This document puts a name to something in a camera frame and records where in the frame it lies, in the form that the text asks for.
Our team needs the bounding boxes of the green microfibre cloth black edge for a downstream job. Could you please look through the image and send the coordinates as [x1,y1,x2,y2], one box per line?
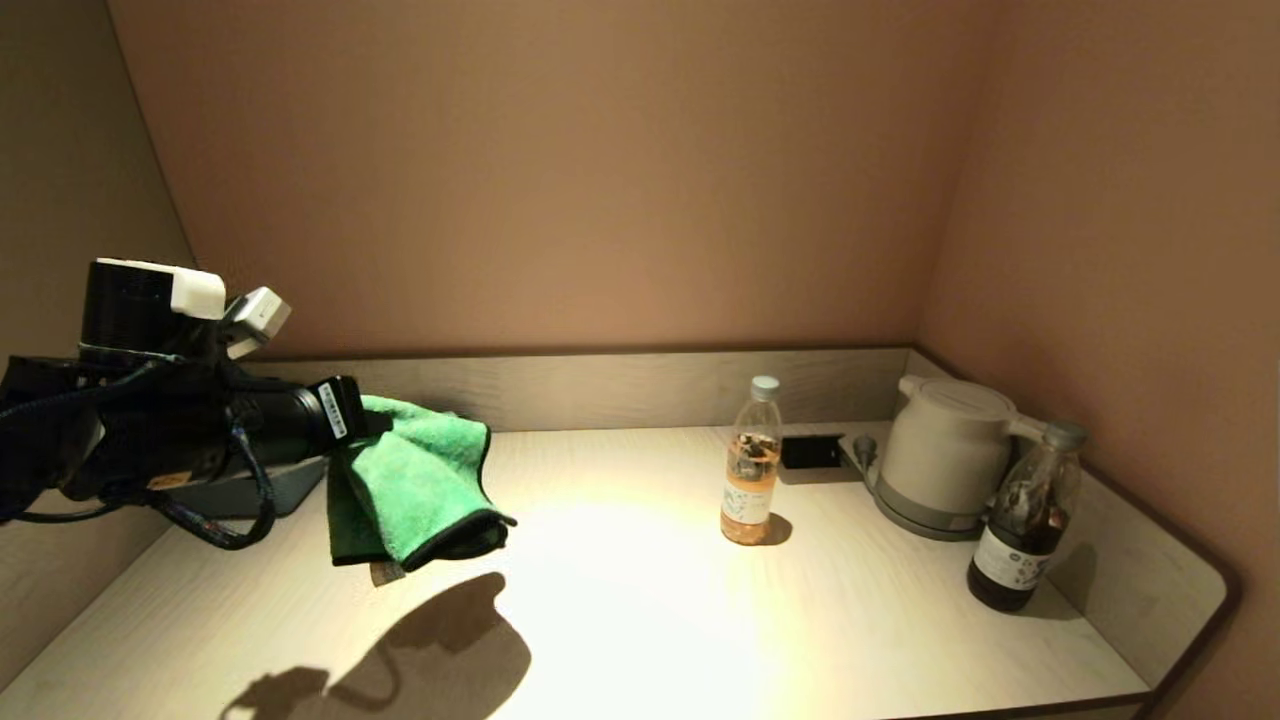
[327,395,517,587]

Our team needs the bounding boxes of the grey-blue tissue box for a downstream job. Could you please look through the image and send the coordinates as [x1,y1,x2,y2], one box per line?
[168,455,327,520]

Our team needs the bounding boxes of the wooden desk back panel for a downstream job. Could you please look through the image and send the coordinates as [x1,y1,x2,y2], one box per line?
[235,348,911,433]

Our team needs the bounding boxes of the wooden desk panel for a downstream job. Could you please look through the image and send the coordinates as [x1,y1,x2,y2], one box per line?
[235,348,911,433]
[905,348,1241,716]

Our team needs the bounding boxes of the clear bottle light tea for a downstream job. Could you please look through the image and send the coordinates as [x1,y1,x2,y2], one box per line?
[720,376,783,546]

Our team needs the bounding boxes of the black pop-up power socket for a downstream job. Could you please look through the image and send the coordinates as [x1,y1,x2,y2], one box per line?
[780,434,844,471]

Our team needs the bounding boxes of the grey kettle base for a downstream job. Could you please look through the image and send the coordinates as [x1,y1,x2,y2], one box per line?
[838,433,988,542]

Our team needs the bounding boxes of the white electric kettle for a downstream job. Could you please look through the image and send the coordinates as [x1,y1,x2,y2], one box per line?
[880,375,1047,521]

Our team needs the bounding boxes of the clear bottle dark tea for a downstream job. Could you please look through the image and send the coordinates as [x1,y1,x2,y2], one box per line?
[966,420,1088,613]

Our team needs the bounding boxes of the wooden desk right side panel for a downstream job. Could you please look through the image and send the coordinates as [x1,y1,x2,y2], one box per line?
[905,348,1241,716]

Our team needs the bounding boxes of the white-grey left wrist camera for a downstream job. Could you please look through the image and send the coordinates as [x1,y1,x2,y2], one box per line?
[222,287,292,359]

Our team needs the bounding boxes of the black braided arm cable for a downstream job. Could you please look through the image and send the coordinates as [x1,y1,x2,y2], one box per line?
[0,375,278,551]

